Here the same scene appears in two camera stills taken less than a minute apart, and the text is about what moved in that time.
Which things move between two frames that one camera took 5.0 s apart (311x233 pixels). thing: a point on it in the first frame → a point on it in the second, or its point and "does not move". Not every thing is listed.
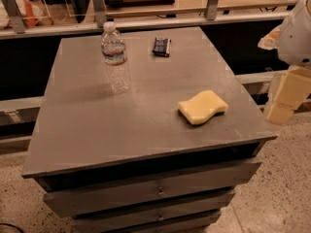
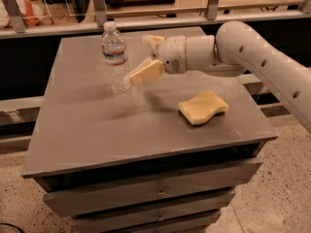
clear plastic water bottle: x=113 y=46 does not move
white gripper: x=295 y=38 → x=172 y=54
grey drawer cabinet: x=127 y=162 does not move
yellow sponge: x=203 y=106 does not move
